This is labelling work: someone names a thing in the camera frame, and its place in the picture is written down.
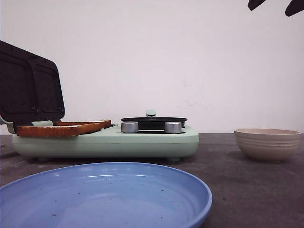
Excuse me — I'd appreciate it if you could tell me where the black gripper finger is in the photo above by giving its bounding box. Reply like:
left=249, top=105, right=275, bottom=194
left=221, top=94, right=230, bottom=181
left=285, top=0, right=304, bottom=17
left=247, top=0, right=265, bottom=10

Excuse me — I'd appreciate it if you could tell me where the white bread slice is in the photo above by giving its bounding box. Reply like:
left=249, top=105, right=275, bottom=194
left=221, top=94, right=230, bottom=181
left=55, top=120, right=112, bottom=129
left=16, top=124, right=101, bottom=137

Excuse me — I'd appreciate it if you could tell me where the breakfast maker lid with plate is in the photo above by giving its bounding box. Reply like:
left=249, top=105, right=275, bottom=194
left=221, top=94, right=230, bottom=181
left=0, top=41, right=65, bottom=134

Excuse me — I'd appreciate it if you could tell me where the mint green breakfast maker base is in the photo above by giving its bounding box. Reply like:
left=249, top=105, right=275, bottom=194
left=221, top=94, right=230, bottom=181
left=12, top=125, right=199, bottom=160

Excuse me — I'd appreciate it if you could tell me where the beige ribbed bowl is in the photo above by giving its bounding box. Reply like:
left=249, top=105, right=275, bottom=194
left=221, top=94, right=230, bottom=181
left=234, top=128, right=302, bottom=162

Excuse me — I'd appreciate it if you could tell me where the right silver control knob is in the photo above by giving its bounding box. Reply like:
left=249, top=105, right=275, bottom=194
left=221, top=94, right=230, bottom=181
left=164, top=122, right=182, bottom=134

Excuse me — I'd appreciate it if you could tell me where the silver control knob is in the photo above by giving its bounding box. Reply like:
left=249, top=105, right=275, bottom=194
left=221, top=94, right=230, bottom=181
left=164, top=122, right=182, bottom=134
left=121, top=121, right=139, bottom=133

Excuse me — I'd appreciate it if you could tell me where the black round frying pan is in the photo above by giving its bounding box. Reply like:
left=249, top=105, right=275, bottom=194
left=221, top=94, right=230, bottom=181
left=121, top=109, right=188, bottom=130

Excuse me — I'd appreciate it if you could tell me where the left silver control knob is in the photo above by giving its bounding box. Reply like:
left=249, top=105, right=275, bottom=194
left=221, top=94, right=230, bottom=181
left=121, top=121, right=139, bottom=133

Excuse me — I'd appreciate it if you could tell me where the blue round plate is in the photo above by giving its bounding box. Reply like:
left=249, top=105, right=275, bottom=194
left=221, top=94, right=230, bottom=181
left=0, top=162, right=212, bottom=228

